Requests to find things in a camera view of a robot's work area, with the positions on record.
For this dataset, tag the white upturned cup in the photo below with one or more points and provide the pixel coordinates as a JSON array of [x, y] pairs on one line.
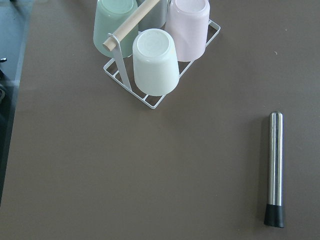
[[155, 63]]

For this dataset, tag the grey upturned cup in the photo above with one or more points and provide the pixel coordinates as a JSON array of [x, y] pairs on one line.
[[156, 17]]

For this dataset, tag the pink upturned cup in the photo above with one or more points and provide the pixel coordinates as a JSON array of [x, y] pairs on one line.
[[187, 23]]

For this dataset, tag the green upturned cup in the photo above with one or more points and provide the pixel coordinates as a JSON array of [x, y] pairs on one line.
[[109, 15]]

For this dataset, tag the steel muddler black tip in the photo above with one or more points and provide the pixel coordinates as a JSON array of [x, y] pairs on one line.
[[274, 212]]

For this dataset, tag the wooden rack handle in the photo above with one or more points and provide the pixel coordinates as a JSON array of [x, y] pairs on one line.
[[133, 20]]

